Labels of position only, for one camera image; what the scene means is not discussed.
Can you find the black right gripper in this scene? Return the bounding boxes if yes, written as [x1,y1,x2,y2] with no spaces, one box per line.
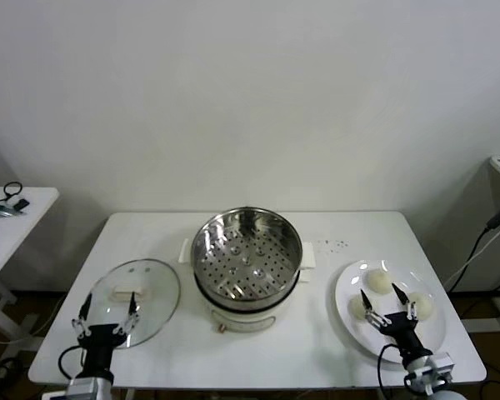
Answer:
[360,283,428,363]

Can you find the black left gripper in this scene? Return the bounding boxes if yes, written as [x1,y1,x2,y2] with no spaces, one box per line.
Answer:
[70,291,143,378]

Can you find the white steamed baozi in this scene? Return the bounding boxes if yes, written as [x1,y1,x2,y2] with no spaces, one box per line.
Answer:
[403,291,437,322]
[366,269,395,296]
[347,295,370,321]

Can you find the glass lid with white handle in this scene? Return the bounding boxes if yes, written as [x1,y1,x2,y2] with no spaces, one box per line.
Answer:
[81,257,182,349]

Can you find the perforated steel steamer basket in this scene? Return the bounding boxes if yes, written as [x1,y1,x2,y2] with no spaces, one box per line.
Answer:
[177,207,318,313]

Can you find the white round plate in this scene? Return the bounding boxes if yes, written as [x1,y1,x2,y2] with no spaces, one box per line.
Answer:
[333,258,448,364]

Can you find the small dark crumbs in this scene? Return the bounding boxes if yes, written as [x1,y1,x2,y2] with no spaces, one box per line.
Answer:
[316,237,349,253]

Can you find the white side table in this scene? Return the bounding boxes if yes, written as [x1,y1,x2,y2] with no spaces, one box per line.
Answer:
[0,186,60,347]

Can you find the white electric cooker pot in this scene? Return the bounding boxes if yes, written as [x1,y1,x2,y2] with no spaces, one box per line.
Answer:
[193,266,313,335]

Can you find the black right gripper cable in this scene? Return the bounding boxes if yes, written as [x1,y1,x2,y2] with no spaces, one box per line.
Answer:
[376,342,406,400]

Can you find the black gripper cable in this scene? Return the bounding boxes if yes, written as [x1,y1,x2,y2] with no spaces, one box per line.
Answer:
[376,342,406,400]
[58,344,88,381]

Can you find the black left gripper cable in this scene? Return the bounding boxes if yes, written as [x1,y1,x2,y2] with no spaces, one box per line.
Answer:
[58,344,88,381]

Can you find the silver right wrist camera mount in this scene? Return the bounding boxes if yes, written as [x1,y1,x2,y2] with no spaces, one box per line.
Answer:
[424,352,457,384]

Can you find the white wall cable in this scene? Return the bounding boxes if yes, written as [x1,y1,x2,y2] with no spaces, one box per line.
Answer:
[443,227,500,285]

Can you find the black coiled cable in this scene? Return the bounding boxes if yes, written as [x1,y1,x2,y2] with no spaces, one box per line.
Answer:
[0,357,24,383]

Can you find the black cable loop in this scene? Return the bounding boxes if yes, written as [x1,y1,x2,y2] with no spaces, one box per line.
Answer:
[2,181,23,202]

